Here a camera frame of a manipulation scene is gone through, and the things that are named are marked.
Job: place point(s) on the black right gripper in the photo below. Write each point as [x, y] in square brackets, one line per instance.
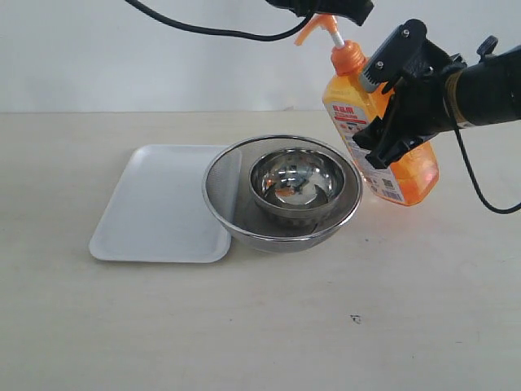
[415, 71]

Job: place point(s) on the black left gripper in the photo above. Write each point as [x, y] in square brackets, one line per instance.
[356, 11]

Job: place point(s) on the orange dish soap pump bottle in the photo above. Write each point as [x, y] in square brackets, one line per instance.
[401, 170]

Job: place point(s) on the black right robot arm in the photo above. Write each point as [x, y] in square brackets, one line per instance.
[486, 93]

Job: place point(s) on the small stainless steel bowl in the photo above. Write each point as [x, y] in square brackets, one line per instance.
[296, 187]

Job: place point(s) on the steel mesh strainer bowl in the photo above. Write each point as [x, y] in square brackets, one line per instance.
[225, 189]

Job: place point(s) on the white rectangular plastic tray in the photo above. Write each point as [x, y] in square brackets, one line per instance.
[157, 212]

